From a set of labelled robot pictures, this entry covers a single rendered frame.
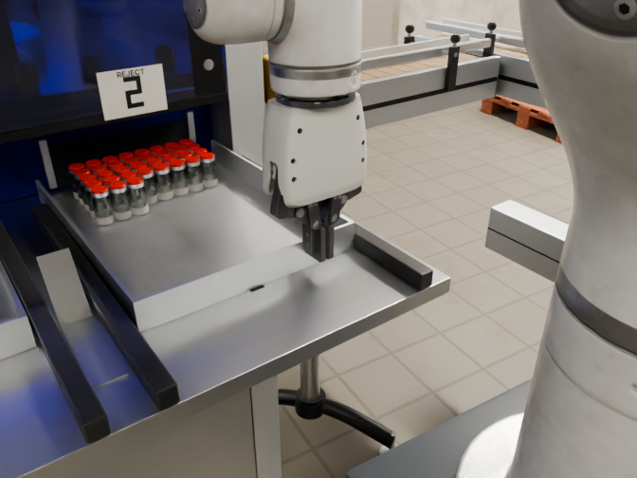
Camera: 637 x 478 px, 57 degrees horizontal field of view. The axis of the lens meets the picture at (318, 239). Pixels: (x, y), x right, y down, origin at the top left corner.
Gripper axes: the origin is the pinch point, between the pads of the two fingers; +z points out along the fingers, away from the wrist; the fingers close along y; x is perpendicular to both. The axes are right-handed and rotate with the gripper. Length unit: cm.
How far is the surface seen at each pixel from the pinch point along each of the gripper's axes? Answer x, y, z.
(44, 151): -38.4, 17.8, -3.0
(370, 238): 0.2, -7.0, 2.2
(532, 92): -33, -82, 4
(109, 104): -30.4, 10.3, -9.7
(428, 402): -40, -66, 91
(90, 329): -4.4, 23.3, 3.9
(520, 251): -31, -85, 44
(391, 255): 4.4, -6.5, 2.3
